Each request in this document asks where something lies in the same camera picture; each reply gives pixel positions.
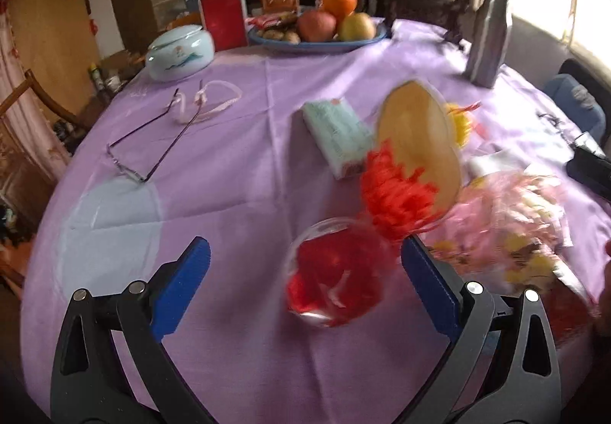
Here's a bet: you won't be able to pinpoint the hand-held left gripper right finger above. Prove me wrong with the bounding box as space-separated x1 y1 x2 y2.
396 234 561 424

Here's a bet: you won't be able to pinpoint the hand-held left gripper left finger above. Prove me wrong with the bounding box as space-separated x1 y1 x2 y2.
50 236 213 424

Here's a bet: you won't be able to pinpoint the clear cup with red contents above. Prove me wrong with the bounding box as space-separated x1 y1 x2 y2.
283 216 397 329

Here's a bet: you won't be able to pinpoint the red fringed wrapper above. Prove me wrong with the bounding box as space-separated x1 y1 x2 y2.
359 141 440 241

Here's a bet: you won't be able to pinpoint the pink wrapper bundle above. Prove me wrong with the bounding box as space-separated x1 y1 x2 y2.
425 168 590 305

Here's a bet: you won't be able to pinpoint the white tissue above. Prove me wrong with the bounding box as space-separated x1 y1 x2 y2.
465 149 526 181

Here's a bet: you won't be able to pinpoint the yellow wooden oval fan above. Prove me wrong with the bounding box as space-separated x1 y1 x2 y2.
375 79 463 210

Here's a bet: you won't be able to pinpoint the yellow fringed wrapper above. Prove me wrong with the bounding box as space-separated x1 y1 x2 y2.
444 102 480 148

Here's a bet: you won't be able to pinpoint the thin metal eyeglasses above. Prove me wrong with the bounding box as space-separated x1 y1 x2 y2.
106 87 206 183

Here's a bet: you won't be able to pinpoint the purple tablecloth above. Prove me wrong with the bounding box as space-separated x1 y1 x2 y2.
21 18 611 424

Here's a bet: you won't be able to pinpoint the mint tissue packet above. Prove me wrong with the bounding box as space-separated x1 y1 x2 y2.
302 98 375 180

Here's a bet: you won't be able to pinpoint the black flat device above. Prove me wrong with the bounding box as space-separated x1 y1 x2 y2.
566 130 611 202

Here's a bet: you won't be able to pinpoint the black eyeglasses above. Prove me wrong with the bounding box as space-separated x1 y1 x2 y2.
537 111 574 145

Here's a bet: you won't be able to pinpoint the small bottle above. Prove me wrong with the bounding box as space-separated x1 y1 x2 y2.
88 63 107 95

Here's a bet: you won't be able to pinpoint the white ceramic lidded jar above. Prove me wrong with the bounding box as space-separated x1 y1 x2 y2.
144 24 215 83

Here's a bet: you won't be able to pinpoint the curved dark wooden chair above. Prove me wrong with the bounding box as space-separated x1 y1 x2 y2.
0 68 91 143

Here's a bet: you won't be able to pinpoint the pink floral curtain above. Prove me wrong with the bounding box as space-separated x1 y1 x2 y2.
0 0 63 186

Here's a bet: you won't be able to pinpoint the blue fruit plate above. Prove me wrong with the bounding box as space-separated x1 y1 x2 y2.
247 20 388 53

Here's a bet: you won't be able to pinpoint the red box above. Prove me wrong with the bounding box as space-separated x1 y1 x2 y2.
198 0 249 52

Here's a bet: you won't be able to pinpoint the pile of brown pastries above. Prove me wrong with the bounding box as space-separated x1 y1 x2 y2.
251 11 301 44

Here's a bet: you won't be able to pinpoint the yellow pear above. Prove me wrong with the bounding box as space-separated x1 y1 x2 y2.
337 12 376 42

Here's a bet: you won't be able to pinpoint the light wooden door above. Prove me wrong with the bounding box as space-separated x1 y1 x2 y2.
7 0 101 119

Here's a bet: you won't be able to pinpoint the red apple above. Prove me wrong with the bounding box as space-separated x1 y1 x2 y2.
297 10 338 43

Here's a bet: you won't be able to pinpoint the pink frame glasses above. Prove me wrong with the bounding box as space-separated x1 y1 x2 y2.
171 79 243 124

